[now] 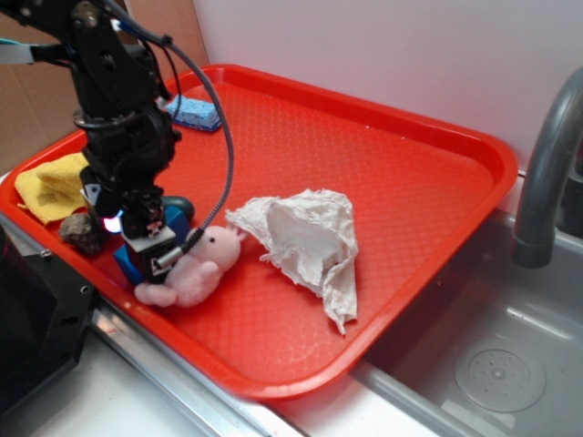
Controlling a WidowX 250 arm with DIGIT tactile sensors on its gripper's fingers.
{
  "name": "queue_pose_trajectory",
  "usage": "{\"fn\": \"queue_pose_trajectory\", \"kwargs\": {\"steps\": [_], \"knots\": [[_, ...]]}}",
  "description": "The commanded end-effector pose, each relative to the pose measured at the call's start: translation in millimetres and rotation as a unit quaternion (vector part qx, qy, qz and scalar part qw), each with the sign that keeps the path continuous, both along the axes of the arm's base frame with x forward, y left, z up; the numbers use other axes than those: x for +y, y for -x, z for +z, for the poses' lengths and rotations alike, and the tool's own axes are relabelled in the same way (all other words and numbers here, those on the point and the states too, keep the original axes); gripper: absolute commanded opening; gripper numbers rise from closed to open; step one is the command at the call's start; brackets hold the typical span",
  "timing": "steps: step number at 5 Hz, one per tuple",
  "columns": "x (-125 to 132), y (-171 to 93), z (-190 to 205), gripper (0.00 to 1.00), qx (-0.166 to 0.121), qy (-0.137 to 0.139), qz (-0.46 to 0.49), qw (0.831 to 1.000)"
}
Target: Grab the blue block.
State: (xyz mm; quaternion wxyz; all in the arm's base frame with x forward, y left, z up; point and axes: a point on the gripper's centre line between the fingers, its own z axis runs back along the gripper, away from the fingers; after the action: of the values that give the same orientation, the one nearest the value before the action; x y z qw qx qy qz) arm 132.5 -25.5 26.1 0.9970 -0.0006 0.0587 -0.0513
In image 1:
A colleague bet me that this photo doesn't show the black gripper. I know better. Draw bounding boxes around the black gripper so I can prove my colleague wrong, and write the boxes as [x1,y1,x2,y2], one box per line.
[79,107,181,239]

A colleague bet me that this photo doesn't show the blue rectangular block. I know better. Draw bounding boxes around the blue rectangular block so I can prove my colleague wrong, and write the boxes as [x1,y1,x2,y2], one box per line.
[114,207,190,285]

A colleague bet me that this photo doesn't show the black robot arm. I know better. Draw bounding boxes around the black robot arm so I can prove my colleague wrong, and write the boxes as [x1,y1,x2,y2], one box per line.
[1,1,181,239]

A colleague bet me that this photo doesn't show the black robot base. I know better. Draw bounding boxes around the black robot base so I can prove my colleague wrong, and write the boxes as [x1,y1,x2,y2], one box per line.
[1,230,96,419]

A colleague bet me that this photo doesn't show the dark green pickle toy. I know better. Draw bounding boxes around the dark green pickle toy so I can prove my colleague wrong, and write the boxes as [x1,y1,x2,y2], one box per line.
[162,196,196,221]

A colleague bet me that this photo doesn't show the brown rock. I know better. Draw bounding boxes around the brown rock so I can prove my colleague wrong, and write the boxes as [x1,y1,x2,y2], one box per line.
[59,213,107,256]

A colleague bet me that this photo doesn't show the pink plush bunny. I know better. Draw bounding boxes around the pink plush bunny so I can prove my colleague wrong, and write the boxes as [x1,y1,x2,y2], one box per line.
[134,224,249,308]

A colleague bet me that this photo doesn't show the yellow knitted cloth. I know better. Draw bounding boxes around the yellow knitted cloth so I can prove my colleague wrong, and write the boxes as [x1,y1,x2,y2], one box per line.
[15,153,87,225]

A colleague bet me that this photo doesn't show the light blue sponge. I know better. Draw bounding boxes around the light blue sponge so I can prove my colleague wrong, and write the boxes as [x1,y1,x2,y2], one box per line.
[165,95,221,132]

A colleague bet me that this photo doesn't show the crumpled white cloth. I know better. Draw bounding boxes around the crumpled white cloth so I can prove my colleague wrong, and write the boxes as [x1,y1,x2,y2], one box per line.
[226,189,359,335]

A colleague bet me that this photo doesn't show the red plastic tray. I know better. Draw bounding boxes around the red plastic tray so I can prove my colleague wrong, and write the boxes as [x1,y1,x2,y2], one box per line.
[1,66,517,401]

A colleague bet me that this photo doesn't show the grey plastic sink basin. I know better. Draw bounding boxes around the grey plastic sink basin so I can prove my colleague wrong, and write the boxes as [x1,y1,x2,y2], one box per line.
[353,212,582,436]

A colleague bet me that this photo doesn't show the grey sink faucet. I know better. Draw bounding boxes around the grey sink faucet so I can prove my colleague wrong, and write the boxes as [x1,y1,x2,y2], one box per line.
[512,69,582,269]

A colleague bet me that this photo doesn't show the small wrist camera box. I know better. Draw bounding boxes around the small wrist camera box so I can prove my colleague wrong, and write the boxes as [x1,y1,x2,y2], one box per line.
[122,227,177,284]

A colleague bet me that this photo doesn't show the grey braided cable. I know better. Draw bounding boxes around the grey braided cable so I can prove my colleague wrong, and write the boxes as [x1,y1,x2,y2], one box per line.
[95,0,236,269]

